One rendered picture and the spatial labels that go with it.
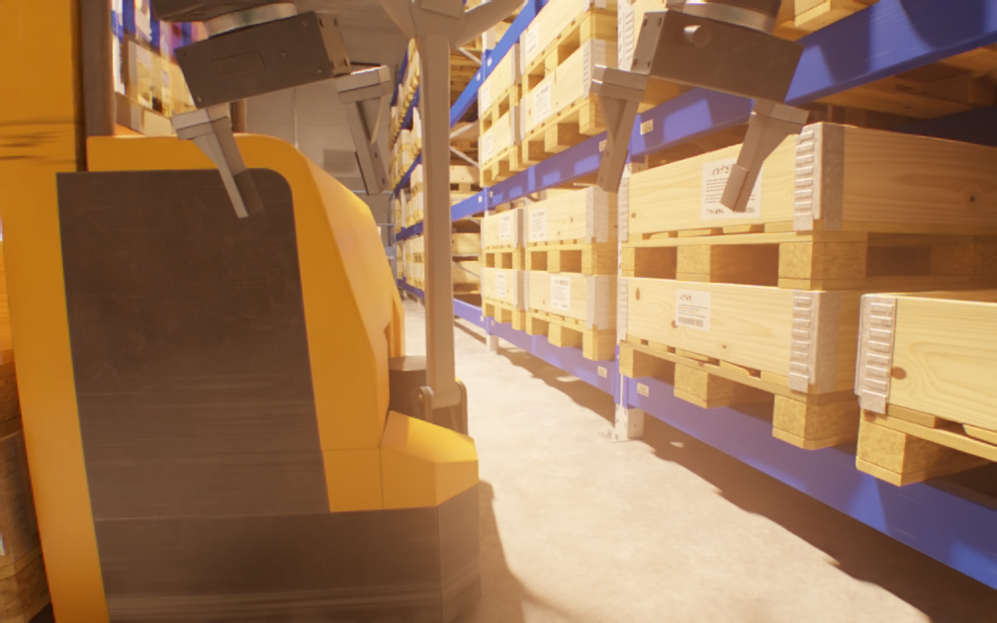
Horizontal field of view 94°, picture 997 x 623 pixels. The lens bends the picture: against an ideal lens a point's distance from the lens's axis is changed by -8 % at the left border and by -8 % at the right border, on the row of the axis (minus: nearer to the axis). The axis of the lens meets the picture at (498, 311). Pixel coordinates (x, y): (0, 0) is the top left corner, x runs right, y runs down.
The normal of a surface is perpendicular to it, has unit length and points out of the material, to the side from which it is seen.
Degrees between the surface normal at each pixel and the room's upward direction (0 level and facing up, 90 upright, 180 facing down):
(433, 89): 89
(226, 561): 90
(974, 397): 90
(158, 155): 90
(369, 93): 114
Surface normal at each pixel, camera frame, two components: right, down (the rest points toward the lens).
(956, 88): -0.95, 0.04
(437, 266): 0.54, 0.08
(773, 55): 0.12, 0.49
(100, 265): 0.13, 0.11
